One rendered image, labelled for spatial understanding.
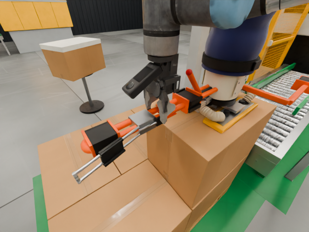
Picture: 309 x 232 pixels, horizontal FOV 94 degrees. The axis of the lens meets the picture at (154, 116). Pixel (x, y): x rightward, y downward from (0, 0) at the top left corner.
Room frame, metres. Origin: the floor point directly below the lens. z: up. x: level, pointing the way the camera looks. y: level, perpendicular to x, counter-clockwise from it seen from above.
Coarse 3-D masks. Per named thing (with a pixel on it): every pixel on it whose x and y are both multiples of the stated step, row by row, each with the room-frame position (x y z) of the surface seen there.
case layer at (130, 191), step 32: (64, 160) 0.61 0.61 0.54; (96, 160) 0.61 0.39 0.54; (128, 160) 0.61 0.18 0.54; (64, 192) 0.39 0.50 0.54; (96, 192) 0.39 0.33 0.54; (128, 192) 0.39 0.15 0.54; (160, 192) 0.39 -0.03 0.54; (64, 224) 0.24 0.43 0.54; (96, 224) 0.24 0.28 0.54; (128, 224) 0.24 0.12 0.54; (160, 224) 0.24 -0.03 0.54; (192, 224) 0.35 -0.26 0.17
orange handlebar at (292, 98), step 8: (200, 88) 0.58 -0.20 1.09; (216, 88) 0.59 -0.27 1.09; (248, 88) 0.59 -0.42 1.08; (256, 88) 0.58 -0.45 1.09; (304, 88) 0.58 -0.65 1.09; (264, 96) 0.54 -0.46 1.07; (272, 96) 0.52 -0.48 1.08; (296, 96) 0.51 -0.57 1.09; (184, 104) 0.46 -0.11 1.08; (288, 104) 0.48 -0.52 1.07; (152, 112) 0.41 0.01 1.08; (128, 120) 0.36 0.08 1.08; (120, 128) 0.34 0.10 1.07; (128, 128) 0.32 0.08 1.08; (120, 136) 0.30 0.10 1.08; (80, 144) 0.27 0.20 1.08; (88, 152) 0.24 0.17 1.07
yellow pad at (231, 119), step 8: (248, 104) 0.63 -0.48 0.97; (256, 104) 0.64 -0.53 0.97; (224, 112) 0.54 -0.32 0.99; (232, 112) 0.56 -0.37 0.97; (240, 112) 0.56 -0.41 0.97; (248, 112) 0.58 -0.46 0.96; (208, 120) 0.51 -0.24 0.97; (224, 120) 0.50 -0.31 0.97; (232, 120) 0.51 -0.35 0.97; (216, 128) 0.46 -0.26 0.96; (224, 128) 0.46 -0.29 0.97
